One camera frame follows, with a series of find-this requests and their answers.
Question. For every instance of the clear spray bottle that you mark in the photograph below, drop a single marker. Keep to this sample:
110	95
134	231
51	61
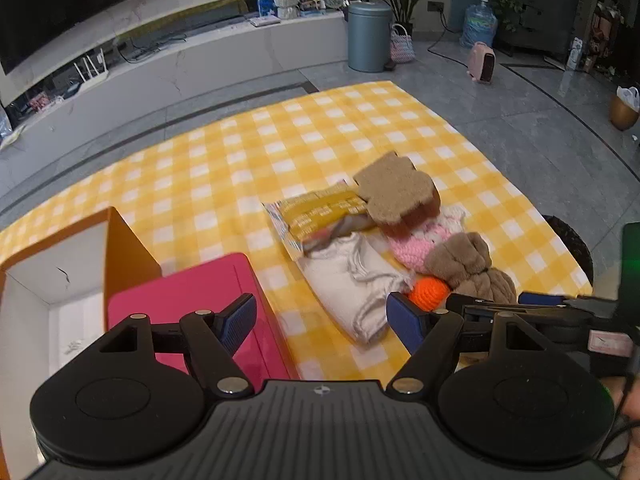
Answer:
576	55

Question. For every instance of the blue water bottle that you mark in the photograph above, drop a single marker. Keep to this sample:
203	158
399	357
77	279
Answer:
477	22

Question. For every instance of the yellow plastic packet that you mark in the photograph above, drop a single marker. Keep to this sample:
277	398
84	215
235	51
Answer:
320	210

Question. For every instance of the pink knitted item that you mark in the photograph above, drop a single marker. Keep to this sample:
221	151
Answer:
415	247

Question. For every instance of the brown toast-shaped sponge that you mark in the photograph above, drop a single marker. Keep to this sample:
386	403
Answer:
395	185

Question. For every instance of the pastel woven basket bag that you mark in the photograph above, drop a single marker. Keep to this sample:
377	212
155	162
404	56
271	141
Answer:
402	45

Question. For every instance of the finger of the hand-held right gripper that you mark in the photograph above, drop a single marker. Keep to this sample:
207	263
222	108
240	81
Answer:
542	299
472	306

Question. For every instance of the grey trash can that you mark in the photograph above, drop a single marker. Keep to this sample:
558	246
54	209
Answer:
369	35

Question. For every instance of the orange knitted ball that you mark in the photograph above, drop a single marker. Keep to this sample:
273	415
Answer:
430	290

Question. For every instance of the white router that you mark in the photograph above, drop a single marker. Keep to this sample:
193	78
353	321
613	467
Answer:
92	77

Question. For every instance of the brown fluffy cloth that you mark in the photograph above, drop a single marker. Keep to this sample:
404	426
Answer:
465	260

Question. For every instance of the red box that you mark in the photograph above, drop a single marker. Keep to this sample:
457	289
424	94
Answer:
200	285

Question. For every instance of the person's right hand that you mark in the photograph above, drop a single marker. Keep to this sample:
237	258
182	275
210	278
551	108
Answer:
632	410

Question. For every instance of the pink space heater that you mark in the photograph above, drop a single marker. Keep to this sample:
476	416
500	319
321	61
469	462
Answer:
481	62

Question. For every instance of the white marble tv console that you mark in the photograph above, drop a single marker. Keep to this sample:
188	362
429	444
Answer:
200	65

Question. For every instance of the grey folded cloth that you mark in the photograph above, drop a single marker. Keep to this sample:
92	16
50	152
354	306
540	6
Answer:
345	275

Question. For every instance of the white flat book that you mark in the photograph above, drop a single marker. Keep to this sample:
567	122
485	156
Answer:
264	21

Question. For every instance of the orange cardboard storage box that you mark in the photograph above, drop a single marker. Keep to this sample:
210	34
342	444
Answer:
130	245

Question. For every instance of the yellow checkered tablecloth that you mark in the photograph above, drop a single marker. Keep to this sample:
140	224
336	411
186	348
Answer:
240	150

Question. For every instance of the black round stool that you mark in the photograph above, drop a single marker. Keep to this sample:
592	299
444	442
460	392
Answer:
572	245

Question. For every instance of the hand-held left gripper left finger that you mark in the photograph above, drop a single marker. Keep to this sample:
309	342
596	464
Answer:
240	322

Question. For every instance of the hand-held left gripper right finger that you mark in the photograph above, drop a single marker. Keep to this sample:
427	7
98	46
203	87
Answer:
407	322

